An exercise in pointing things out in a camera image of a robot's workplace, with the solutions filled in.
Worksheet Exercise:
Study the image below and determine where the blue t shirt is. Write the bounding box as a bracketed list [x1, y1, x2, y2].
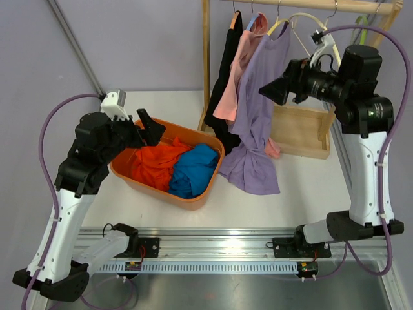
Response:
[168, 144, 219, 199]

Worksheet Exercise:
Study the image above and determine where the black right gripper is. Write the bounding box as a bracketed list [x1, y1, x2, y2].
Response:
[260, 54, 352, 106]

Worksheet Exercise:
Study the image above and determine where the green clothes hanger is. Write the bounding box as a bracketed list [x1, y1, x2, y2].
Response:
[350, 15, 368, 45]

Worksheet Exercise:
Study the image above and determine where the right aluminium frame post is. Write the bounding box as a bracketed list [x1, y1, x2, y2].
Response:
[330, 120, 352, 193]

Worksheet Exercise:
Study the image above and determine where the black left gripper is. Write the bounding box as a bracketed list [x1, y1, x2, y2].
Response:
[100, 108, 165, 163]

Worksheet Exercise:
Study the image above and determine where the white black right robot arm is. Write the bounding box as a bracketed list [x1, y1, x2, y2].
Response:
[259, 45, 405, 258]

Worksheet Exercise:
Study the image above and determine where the aluminium frame post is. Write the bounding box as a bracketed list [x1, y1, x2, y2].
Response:
[330, 120, 352, 193]
[46, 0, 104, 95]

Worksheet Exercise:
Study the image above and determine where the orange clothes hanger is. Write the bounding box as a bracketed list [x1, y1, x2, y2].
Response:
[229, 1, 241, 29]

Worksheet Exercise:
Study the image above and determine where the pink t shirt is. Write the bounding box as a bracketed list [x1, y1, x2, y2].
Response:
[212, 12, 281, 160]

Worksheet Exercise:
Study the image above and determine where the wooden clothes rack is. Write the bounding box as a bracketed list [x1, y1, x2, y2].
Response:
[197, 1, 403, 160]

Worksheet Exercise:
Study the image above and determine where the yellow clothes hanger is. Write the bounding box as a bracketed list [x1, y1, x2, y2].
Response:
[267, 0, 290, 36]

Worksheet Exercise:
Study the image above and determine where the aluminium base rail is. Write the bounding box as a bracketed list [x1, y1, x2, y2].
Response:
[43, 227, 394, 275]

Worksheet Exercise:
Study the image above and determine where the purple t shirt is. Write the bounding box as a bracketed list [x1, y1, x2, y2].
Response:
[219, 23, 290, 195]

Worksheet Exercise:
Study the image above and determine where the orange t shirt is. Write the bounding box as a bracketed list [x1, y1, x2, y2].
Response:
[129, 137, 192, 192]

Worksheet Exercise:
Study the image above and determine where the cream clothes hanger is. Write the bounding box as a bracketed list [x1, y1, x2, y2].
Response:
[288, 1, 341, 68]

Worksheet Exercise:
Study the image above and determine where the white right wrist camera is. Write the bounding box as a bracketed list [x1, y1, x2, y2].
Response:
[310, 30, 335, 67]

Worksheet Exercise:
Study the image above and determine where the orange plastic basket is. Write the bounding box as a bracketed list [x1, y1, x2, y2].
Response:
[110, 119, 225, 211]

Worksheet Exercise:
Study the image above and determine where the black t shirt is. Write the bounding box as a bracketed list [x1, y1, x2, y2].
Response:
[204, 14, 243, 155]

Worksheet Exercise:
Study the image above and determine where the light blue clothes hanger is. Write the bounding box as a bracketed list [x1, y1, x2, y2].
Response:
[246, 0, 259, 31]

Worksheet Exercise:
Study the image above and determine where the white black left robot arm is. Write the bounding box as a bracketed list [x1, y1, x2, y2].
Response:
[12, 109, 166, 302]

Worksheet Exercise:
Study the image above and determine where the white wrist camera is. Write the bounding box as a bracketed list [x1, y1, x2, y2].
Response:
[100, 89, 131, 121]
[310, 30, 335, 67]

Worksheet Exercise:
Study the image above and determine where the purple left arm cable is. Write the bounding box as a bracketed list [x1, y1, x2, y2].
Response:
[21, 92, 139, 310]

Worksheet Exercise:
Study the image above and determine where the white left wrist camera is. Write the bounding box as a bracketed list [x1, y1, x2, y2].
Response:
[100, 89, 131, 121]

